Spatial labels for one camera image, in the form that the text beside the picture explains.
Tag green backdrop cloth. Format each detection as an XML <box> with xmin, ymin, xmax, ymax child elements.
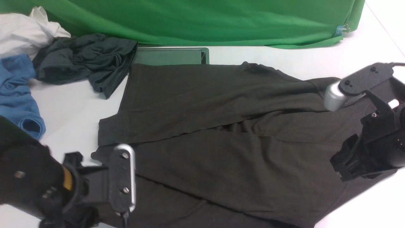
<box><xmin>1</xmin><ymin>0</ymin><xmax>365</xmax><ymax>49</ymax></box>

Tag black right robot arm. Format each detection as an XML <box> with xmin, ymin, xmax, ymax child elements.
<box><xmin>325</xmin><ymin>79</ymin><xmax>405</xmax><ymax>182</ymax></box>

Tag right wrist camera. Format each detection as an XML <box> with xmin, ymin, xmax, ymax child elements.
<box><xmin>324</xmin><ymin>62</ymin><xmax>394</xmax><ymax>111</ymax></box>

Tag white crumpled garment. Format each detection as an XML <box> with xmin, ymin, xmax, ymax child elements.
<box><xmin>0</xmin><ymin>6</ymin><xmax>71</xmax><ymax>59</ymax></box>

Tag dark teal crumpled garment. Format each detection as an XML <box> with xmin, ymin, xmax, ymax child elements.
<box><xmin>32</xmin><ymin>34</ymin><xmax>138</xmax><ymax>99</ymax></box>

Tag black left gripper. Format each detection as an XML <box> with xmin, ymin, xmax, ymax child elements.
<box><xmin>40</xmin><ymin>152</ymin><xmax>107</xmax><ymax>228</ymax></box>

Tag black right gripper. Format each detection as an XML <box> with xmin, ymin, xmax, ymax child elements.
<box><xmin>330</xmin><ymin>78</ymin><xmax>405</xmax><ymax>182</ymax></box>

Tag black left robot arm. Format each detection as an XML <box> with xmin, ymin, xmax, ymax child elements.
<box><xmin>1</xmin><ymin>117</ymin><xmax>100</xmax><ymax>228</ymax></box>

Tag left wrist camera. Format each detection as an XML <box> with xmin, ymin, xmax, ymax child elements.
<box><xmin>108</xmin><ymin>144</ymin><xmax>136</xmax><ymax>214</ymax></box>

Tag dark gray long-sleeved shirt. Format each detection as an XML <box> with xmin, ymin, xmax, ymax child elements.
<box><xmin>91</xmin><ymin>62</ymin><xmax>397</xmax><ymax>228</ymax></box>

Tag metal table cable hatch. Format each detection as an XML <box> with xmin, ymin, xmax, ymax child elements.
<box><xmin>133</xmin><ymin>47</ymin><xmax>210</xmax><ymax>66</ymax></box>

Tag blue binder clip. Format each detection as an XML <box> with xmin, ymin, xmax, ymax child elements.
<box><xmin>335</xmin><ymin>24</ymin><xmax>351</xmax><ymax>37</ymax></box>

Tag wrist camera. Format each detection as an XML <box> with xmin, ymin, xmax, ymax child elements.
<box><xmin>324</xmin><ymin>62</ymin><xmax>394</xmax><ymax>111</ymax></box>
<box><xmin>108</xmin><ymin>144</ymin><xmax>136</xmax><ymax>214</ymax></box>

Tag blue crumpled garment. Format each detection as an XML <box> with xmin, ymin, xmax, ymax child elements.
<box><xmin>0</xmin><ymin>54</ymin><xmax>46</xmax><ymax>140</ymax></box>

